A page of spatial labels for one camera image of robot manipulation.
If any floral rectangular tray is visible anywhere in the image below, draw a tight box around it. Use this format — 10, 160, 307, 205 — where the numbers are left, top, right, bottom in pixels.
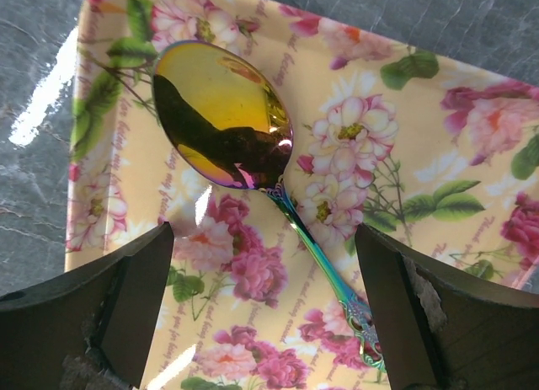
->
66, 0, 538, 389

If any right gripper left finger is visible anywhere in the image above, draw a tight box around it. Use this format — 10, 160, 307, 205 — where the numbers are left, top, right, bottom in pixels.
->
1, 222, 174, 389

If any iridescent gold spoon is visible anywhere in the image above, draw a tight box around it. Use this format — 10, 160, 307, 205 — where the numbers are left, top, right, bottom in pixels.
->
152, 40, 387, 371

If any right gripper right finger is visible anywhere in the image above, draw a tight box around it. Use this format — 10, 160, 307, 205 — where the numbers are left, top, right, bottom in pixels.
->
355, 225, 538, 389

